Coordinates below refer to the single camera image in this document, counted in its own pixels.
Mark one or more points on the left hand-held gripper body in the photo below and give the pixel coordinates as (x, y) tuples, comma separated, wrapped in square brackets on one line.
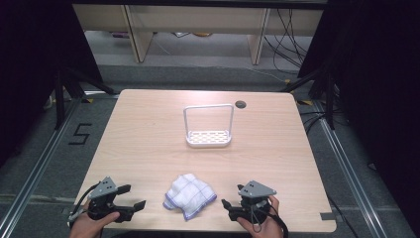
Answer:
[(103, 190)]

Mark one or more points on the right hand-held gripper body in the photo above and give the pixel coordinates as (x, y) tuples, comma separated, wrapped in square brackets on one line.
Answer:
[(257, 190)]

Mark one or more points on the white cloth with purple edge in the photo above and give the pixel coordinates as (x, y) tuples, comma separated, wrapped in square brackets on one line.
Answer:
[(189, 196)]

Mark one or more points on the person's left hand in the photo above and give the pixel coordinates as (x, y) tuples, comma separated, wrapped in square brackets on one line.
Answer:
[(87, 226)]

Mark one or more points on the person's right hand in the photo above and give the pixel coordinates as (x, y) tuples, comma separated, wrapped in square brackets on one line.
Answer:
[(269, 229)]

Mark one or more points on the round dark table grommet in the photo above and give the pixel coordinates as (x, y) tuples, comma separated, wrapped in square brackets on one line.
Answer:
[(240, 104)]

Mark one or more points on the black metal stand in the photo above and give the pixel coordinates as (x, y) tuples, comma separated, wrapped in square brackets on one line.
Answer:
[(330, 99), (59, 99)]

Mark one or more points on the black curtain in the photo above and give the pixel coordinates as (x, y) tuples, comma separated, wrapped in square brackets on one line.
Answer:
[(33, 66), (379, 82)]

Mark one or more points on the beige desk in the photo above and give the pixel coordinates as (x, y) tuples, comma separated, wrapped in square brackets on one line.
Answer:
[(198, 16)]

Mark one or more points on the aluminium floor rail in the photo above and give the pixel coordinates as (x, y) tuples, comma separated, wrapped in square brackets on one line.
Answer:
[(39, 168), (350, 172)]

